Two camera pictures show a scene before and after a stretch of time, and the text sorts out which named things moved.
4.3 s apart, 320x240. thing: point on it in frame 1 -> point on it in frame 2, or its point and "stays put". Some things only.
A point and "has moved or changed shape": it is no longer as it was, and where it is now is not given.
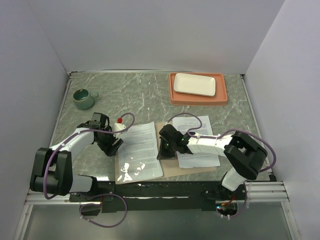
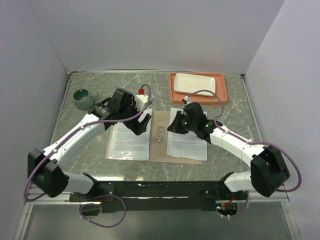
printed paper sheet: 138,158 has moved or changed shape
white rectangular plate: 195,84 stays put
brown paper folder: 170,166 -> 160,120
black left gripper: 109,149 -> 142,126
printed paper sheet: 188,160 has moved or changed shape
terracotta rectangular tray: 220,98 stays put
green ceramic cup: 83,99 stays put
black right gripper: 163,154 -> 175,127
